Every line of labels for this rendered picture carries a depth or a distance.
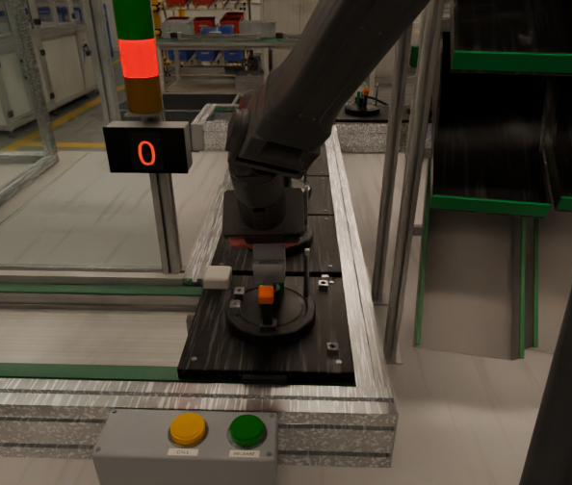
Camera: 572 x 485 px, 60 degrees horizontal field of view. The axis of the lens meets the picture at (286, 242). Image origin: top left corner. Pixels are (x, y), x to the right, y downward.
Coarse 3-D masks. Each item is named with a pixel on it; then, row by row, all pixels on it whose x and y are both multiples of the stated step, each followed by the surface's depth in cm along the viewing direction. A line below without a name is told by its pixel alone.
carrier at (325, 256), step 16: (304, 192) 97; (304, 208) 99; (304, 224) 100; (320, 224) 105; (224, 240) 99; (304, 240) 95; (320, 240) 99; (336, 240) 99; (224, 256) 93; (240, 256) 93; (288, 256) 93; (320, 256) 93; (336, 256) 93; (240, 272) 89; (288, 272) 89; (320, 272) 88; (336, 272) 88
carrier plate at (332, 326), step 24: (312, 288) 84; (336, 288) 84; (216, 312) 78; (336, 312) 78; (192, 336) 73; (216, 336) 73; (312, 336) 73; (336, 336) 73; (192, 360) 68; (216, 360) 68; (240, 360) 68; (264, 360) 68; (288, 360) 68; (312, 360) 68; (336, 360) 68
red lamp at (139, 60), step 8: (120, 40) 68; (128, 40) 67; (136, 40) 67; (144, 40) 68; (152, 40) 69; (120, 48) 68; (128, 48) 68; (136, 48) 68; (144, 48) 68; (152, 48) 69; (120, 56) 69; (128, 56) 68; (136, 56) 68; (144, 56) 68; (152, 56) 69; (128, 64) 69; (136, 64) 69; (144, 64) 69; (152, 64) 70; (128, 72) 69; (136, 72) 69; (144, 72) 69; (152, 72) 70
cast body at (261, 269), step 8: (256, 248) 68; (264, 248) 68; (272, 248) 68; (280, 248) 68; (256, 256) 69; (264, 256) 69; (272, 256) 69; (280, 256) 69; (256, 264) 68; (264, 264) 68; (272, 264) 68; (280, 264) 68; (256, 272) 69; (264, 272) 69; (272, 272) 69; (280, 272) 69; (256, 280) 69; (264, 280) 69; (272, 280) 69; (280, 280) 69
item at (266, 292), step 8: (264, 288) 65; (272, 288) 65; (264, 296) 65; (272, 296) 65; (264, 304) 66; (272, 304) 68; (264, 312) 68; (272, 312) 68; (264, 320) 70; (272, 320) 70
